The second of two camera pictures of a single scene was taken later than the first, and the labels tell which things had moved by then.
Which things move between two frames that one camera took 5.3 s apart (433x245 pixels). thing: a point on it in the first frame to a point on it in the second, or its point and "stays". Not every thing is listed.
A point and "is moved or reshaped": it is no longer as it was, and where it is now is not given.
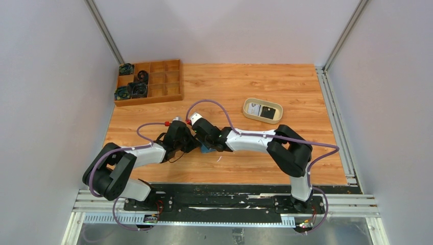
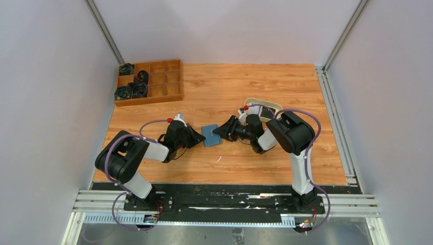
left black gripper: (189, 142) stays
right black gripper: (210, 141) to (232, 127)
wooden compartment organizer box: (164, 82) stays
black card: (267, 112) stays
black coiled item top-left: (126, 69) stays
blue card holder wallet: (204, 149) is moved or reshaped
